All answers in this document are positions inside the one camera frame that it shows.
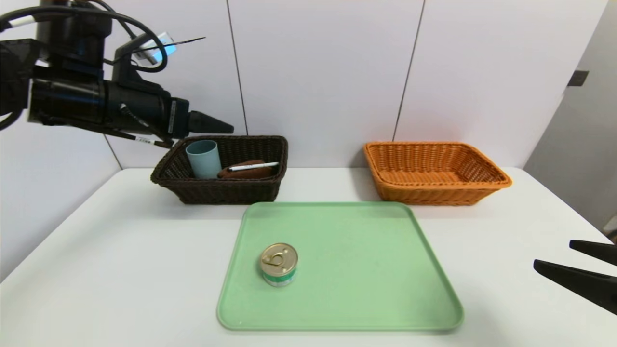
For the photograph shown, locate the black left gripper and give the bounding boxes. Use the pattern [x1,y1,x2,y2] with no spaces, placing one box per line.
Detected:
[105,79,234,139]

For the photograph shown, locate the blue-grey plastic cup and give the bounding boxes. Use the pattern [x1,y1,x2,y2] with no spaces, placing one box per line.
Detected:
[185,139,223,180]

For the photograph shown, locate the white pen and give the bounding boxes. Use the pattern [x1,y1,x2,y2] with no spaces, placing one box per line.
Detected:
[228,162,280,172]

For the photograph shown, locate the brown towel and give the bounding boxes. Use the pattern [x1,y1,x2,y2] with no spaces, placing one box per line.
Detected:
[216,160,278,180]

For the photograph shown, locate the tin can with gold lid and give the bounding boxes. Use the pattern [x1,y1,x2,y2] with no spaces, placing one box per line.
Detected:
[260,242,299,288]

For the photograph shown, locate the dark brown wicker basket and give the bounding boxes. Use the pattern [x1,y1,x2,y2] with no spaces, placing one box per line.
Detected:
[150,135,289,205]

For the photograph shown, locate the orange wicker basket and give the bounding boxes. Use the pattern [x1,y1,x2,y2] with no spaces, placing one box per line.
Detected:
[363,141,512,207]

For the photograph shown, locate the green plastic tray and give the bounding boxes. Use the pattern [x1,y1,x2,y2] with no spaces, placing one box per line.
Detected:
[216,201,465,332]

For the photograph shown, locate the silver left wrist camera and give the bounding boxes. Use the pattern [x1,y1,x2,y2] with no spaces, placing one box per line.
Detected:
[134,32,174,66]

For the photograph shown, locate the black camera cable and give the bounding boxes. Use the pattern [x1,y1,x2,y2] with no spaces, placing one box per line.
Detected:
[91,0,146,45]

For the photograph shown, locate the black cable with white tag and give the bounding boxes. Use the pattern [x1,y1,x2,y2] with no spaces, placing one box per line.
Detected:
[0,4,168,74]

